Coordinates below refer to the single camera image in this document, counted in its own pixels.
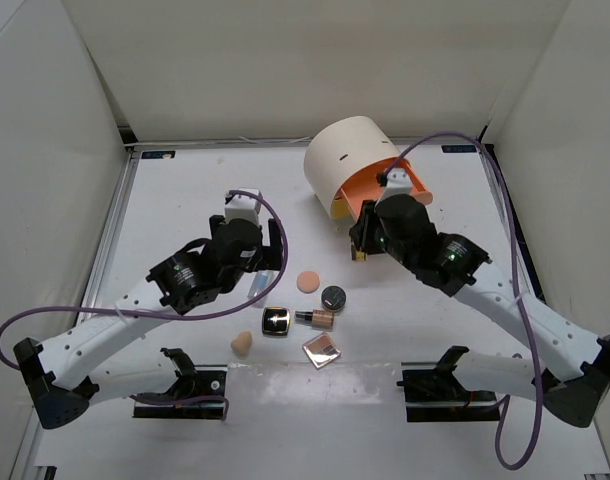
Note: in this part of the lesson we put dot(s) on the beige makeup sponge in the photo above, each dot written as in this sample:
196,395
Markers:
241,344

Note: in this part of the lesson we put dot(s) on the round peach powder puff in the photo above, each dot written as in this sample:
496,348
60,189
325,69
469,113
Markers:
308,282

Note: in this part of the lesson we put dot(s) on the yellow middle drawer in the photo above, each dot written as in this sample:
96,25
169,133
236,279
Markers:
338,209

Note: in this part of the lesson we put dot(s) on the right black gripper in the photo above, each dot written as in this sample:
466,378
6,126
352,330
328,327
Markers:
362,230

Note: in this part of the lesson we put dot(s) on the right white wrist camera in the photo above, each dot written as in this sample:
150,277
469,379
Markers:
395,182

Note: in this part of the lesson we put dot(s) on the black gold square compact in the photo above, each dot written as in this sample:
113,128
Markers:
275,321

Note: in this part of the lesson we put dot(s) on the brown eyeshadow palette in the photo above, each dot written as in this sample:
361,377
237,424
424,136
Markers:
321,350

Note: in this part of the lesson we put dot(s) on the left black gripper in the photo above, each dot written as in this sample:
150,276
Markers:
275,245

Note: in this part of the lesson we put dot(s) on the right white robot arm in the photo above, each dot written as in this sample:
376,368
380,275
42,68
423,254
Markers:
568,371

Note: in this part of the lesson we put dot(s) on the black round jar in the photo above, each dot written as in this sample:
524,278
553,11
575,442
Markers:
333,298

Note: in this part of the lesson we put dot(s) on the cream round drawer cabinet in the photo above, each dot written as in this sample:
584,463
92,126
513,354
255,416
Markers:
339,151

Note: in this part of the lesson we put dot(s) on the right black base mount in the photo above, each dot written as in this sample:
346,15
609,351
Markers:
433,397

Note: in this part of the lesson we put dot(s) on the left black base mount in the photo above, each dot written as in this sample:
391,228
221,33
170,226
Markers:
201,396

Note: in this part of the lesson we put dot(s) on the beige foundation bottle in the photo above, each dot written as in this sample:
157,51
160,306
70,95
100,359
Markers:
319,319

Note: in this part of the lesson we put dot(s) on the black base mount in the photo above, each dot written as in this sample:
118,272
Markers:
433,397
201,396

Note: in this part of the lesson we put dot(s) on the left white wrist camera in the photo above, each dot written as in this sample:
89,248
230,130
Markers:
243,207

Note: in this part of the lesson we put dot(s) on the clear bottle blue label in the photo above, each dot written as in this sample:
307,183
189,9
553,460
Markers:
262,280

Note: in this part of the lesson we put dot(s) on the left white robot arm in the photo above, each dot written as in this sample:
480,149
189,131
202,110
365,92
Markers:
67,374

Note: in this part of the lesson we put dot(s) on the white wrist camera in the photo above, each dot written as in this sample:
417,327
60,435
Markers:
243,207
395,182

